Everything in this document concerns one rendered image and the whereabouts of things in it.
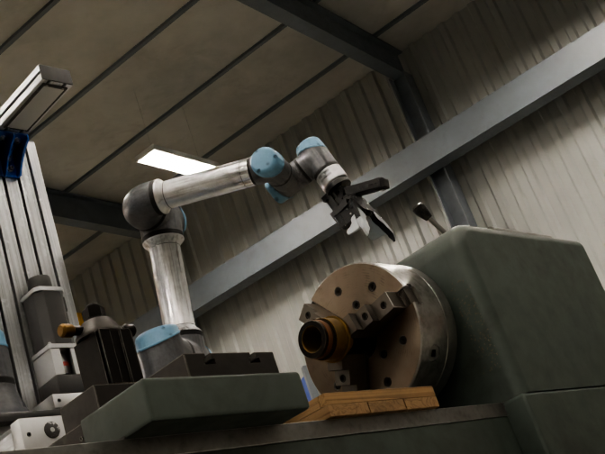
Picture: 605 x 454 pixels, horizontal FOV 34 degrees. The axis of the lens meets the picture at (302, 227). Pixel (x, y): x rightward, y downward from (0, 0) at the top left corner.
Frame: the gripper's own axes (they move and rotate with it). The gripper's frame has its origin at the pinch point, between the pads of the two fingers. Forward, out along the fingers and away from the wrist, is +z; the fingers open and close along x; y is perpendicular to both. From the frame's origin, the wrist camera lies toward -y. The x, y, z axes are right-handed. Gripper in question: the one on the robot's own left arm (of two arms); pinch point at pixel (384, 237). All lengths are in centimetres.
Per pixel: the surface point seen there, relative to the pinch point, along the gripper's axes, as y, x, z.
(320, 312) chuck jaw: 6, 46, 22
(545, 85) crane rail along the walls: 21, -918, -384
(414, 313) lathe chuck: -11, 47, 36
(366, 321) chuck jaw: -4, 51, 32
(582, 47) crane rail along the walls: -40, -916, -386
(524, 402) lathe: -14, 35, 60
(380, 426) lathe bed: -4, 73, 55
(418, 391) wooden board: -8, 61, 51
